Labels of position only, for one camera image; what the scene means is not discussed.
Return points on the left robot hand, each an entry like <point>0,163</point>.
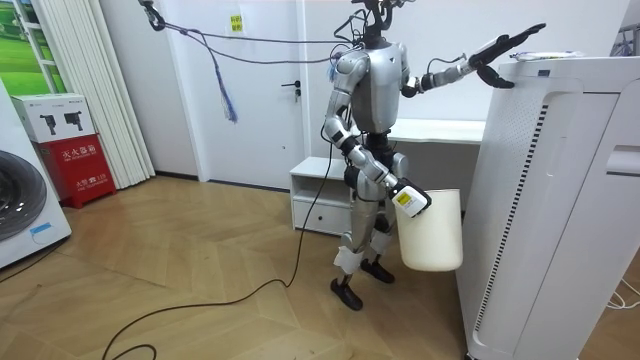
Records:
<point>500,47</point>

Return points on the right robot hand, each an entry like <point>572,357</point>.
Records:
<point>411,199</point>

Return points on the white plastic bucket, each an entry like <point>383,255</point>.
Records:
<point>432,235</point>

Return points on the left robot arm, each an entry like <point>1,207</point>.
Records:
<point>445,77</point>

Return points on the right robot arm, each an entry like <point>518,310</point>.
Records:
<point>350,70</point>

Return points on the white plastic packet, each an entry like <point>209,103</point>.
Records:
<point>545,55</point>

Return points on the robot legs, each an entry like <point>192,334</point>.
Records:
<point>363,215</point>

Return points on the white desk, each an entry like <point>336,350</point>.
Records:
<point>440,131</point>

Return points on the low white cabinet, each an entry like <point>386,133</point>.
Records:
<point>320,215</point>

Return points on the robot body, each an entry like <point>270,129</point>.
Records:
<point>380,85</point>

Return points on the grey metal rack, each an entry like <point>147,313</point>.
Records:
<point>627,42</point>

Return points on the tall white air purifier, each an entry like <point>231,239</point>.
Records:
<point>550,200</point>

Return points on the white door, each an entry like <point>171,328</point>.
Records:
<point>250,125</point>

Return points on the red fire extinguisher box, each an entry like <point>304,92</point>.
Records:
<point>80,167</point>

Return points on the white cardboard box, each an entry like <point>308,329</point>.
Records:
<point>52,117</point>

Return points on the white washing machine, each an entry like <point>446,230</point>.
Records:
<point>30,215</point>

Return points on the yellow wall sign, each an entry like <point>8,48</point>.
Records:
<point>236,23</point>

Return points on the green landscape wall poster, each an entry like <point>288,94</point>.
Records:
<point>20,55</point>

